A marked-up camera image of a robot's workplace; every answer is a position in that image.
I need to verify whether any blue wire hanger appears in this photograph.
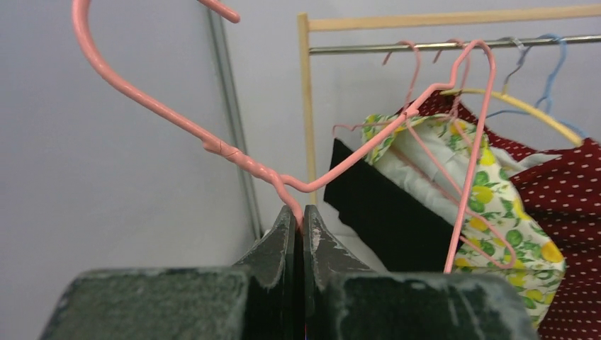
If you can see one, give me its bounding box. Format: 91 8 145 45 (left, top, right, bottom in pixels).
500 33 585 146

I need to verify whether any left aluminium frame post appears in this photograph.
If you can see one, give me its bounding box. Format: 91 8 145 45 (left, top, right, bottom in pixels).
207 10 262 239

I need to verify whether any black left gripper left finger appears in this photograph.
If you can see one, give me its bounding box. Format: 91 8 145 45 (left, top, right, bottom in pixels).
232 205 296 290

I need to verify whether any metal rack rail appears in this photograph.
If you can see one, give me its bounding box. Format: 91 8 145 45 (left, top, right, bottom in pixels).
309 35 600 55

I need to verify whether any black skirt on rack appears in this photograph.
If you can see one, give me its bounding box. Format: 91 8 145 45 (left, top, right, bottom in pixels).
324 160 453 272

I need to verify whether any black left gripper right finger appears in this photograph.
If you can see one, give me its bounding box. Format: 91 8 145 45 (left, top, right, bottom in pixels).
303 205 372 291

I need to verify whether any red polka dot skirt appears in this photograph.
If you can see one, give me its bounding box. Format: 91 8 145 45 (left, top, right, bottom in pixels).
412 90 601 340

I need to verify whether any wooden clothes rack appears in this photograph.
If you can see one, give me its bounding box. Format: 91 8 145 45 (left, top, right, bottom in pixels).
297 4 600 181

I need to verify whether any yellow hanger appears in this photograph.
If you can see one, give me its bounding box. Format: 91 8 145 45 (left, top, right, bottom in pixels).
439 86 585 147

